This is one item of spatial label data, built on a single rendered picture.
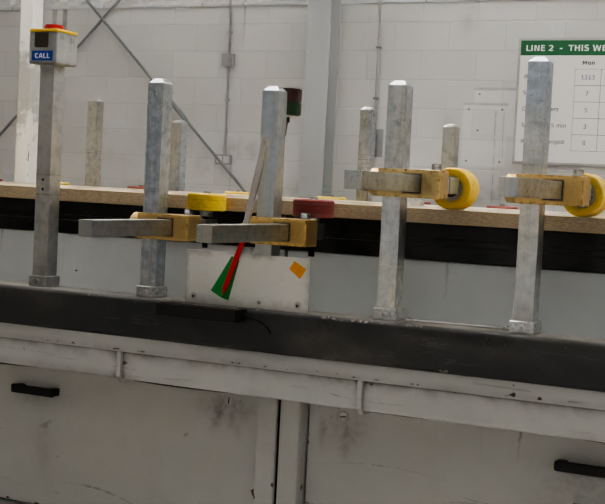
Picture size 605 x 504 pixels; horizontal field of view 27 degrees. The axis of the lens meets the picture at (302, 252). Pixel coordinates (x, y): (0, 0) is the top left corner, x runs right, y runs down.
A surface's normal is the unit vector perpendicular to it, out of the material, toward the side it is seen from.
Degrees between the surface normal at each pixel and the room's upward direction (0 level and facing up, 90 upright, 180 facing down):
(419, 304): 90
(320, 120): 90
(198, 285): 90
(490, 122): 90
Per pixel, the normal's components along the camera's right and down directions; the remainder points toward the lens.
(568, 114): -0.44, 0.03
